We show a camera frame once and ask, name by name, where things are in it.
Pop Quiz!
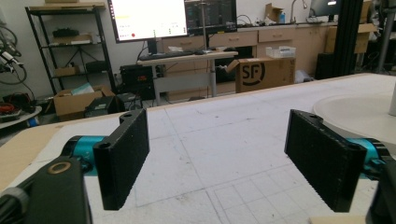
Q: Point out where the small monitor on counter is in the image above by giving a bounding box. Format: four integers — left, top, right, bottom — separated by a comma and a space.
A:
309, 0, 342, 22

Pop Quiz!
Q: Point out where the white robot arm with cables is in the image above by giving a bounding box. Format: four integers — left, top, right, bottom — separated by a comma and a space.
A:
0, 24, 27, 85

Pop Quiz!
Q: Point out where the clear plastic bag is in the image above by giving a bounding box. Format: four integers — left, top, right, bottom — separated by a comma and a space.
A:
293, 69, 314, 84

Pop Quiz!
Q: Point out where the small open cardboard box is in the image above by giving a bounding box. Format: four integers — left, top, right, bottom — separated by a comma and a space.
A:
264, 3, 283, 22

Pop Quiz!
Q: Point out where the black metal shelf rack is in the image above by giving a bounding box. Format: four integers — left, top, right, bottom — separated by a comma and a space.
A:
25, 3, 118, 94

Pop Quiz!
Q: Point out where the round white side table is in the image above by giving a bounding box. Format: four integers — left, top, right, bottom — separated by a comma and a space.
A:
0, 105, 43, 130

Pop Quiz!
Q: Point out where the monitor with white screen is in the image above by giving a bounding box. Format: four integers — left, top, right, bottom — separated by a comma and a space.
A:
106, 0, 190, 44

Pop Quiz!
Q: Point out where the thin metal stand pole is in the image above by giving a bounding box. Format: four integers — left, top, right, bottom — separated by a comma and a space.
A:
199, 0, 209, 50

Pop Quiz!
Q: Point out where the metal faucet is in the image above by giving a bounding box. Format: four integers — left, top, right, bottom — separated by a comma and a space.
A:
290, 0, 308, 24

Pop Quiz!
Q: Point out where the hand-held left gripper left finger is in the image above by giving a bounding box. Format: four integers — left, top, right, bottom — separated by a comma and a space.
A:
62, 108, 150, 211

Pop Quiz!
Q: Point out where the monitor with dark screen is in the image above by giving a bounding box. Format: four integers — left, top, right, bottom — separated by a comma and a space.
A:
184, 0, 238, 35

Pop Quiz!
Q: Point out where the plain cardboard box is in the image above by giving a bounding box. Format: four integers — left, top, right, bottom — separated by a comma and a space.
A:
325, 22, 377, 54

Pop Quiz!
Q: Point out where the black computer case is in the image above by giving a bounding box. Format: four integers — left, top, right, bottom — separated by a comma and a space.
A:
120, 63, 156, 101

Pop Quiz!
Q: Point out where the clear plastic box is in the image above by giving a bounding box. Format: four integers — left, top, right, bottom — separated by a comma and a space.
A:
265, 46, 297, 59

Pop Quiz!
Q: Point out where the black flat device box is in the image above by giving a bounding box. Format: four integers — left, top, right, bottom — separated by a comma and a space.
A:
83, 92, 143, 119

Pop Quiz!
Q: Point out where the black metal frame post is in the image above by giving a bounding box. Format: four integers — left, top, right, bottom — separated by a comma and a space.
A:
331, 0, 363, 78

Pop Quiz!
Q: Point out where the cardboard box with black logo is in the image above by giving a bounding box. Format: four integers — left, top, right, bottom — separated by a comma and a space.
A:
226, 56, 296, 93

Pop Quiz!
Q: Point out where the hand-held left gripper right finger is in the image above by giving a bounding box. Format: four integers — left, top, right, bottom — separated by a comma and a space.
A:
284, 109, 390, 213

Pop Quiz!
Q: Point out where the white grid table mat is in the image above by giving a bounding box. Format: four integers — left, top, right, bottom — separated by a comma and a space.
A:
0, 73, 396, 224

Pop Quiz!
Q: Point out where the grey metal pole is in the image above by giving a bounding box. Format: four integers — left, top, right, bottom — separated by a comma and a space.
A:
376, 8, 396, 74

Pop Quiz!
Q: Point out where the wooden cabinet with drawers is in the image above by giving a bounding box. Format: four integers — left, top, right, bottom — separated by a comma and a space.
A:
158, 24, 337, 102

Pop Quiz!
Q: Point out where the open cardboard box on floor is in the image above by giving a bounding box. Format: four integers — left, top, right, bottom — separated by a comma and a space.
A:
53, 85, 116, 122

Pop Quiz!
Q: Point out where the black keyboard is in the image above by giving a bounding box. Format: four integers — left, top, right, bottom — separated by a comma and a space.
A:
138, 50, 195, 61

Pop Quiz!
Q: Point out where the wooden desk with grey legs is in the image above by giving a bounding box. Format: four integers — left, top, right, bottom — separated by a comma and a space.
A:
136, 50, 239, 106

